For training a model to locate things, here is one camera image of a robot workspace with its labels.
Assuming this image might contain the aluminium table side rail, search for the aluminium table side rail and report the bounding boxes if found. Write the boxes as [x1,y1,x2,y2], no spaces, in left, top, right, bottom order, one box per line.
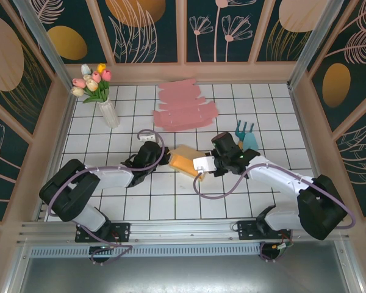
[33,91,79,222]
[287,79,336,218]

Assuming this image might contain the grey metal sheet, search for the grey metal sheet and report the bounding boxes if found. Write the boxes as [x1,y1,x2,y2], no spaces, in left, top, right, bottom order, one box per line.
[5,255,365,293]

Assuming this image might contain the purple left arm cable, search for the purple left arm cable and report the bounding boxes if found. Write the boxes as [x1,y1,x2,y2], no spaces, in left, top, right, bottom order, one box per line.
[46,129,167,266]

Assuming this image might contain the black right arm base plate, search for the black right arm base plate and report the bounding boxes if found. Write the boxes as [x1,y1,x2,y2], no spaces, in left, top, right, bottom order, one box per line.
[237,219,293,242]

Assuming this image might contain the light blue garden trowel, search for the light blue garden trowel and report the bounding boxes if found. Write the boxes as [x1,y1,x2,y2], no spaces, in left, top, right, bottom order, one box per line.
[242,132,260,153]

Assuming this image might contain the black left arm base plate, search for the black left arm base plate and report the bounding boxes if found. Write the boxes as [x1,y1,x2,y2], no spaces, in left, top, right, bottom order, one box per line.
[75,222,131,244]

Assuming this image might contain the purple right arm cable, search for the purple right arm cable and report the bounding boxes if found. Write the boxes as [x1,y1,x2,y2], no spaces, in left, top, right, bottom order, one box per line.
[194,163,356,264]

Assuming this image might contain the aluminium frame post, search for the aluminium frame post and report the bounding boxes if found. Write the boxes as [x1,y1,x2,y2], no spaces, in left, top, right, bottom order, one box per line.
[288,0,345,89]
[12,0,73,92]

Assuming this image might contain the teal garden fork wooden handle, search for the teal garden fork wooden handle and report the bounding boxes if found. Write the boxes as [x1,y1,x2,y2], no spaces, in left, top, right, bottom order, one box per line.
[234,120,256,148]

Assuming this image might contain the aluminium mounting rail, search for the aluminium mounting rail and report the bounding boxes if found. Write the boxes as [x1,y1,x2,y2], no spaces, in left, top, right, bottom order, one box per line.
[16,215,353,246]

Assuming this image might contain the pink paper box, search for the pink paper box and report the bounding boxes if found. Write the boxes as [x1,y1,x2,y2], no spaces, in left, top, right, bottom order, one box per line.
[152,78,218,132]

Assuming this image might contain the artificial tulip bouquet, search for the artificial tulip bouquet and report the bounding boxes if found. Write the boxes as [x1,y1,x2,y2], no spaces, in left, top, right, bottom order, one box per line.
[70,63,113,104]

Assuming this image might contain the white ribbed vase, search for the white ribbed vase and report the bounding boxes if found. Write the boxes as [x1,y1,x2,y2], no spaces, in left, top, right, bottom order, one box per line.
[97,99,121,129]

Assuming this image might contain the slotted grey cable duct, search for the slotted grey cable duct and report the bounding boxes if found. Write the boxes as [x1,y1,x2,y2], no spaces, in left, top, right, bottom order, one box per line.
[29,245,262,258]

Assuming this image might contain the yellow paper box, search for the yellow paper box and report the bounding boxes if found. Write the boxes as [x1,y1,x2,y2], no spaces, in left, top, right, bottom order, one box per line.
[168,145,209,183]

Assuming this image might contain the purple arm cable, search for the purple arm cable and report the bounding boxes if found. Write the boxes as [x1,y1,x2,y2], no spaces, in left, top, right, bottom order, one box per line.
[46,129,167,266]
[194,163,356,264]

